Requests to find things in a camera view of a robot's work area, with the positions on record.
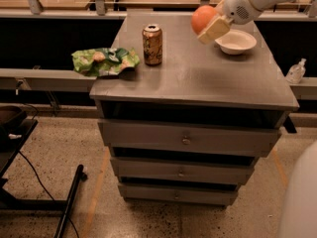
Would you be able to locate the orange fruit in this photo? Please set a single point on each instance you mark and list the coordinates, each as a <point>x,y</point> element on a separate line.
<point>201,17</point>

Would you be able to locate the green chip bag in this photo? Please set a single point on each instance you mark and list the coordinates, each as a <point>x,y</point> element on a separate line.
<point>104,61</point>

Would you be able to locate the black stand base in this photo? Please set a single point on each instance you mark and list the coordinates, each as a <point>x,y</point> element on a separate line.
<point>22,187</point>

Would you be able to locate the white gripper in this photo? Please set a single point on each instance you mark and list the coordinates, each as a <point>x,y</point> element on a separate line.
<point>237,6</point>

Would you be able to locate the top grey drawer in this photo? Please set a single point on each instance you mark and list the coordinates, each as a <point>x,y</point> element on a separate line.
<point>188,137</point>

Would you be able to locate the orange soda can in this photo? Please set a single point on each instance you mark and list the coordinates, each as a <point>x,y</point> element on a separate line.
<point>152,44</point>

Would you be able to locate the grey drawer cabinet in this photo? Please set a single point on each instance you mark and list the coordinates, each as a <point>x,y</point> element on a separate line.
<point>195,84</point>

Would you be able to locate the clear sanitizer bottle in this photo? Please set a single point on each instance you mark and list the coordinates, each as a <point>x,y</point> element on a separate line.
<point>296,72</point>

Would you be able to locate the grey drawer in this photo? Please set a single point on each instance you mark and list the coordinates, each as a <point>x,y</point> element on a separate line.
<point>188,137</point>
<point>181,171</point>
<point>187,195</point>

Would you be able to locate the bottom grey drawer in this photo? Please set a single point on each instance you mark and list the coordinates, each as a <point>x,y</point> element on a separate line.
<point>187,195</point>

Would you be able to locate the middle grey drawer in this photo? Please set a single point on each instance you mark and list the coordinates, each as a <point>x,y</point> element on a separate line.
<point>181,171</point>

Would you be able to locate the grey metal rail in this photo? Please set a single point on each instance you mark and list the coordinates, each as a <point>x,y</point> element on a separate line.
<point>44,80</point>

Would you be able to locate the white paper bowl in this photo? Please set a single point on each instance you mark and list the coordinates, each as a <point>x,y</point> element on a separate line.
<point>236,42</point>

